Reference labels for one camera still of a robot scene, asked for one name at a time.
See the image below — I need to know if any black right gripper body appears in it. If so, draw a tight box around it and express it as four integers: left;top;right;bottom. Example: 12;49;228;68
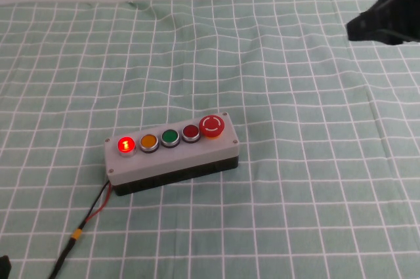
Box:
377;0;420;46

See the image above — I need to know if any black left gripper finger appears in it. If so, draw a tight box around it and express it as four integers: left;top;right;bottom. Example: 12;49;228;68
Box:
0;254;12;279

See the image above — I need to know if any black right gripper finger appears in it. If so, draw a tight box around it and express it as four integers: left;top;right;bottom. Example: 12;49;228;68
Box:
346;28;381;42
347;0;383;33

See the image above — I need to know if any red domed push button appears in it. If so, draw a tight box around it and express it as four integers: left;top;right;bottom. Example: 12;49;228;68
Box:
117;135;137;159

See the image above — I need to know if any red emergency stop mushroom button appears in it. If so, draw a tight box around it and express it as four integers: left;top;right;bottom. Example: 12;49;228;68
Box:
198;114;226;140

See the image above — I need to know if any yellow flat push button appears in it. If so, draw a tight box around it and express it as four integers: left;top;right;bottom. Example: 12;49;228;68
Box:
139;133;159;155

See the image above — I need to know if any dark red flat push button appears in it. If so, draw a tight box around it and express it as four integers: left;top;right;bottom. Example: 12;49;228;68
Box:
182;123;201;144

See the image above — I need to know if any grey black button control box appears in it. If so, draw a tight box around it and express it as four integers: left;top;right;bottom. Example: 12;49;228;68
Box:
104;111;240;197

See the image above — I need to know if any green flat push button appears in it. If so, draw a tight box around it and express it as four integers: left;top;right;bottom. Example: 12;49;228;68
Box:
160;129;180;149

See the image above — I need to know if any green white checkered tablecloth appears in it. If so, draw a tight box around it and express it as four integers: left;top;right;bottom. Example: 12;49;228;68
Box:
0;0;420;279

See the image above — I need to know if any black sheathed power cable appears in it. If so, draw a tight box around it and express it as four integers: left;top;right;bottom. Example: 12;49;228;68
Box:
47;238;78;279

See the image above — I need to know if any thin black wire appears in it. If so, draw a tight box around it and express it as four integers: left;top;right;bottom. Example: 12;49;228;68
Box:
78;180;111;230

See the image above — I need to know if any thin red wire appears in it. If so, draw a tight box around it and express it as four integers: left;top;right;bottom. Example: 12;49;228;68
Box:
83;185;112;226

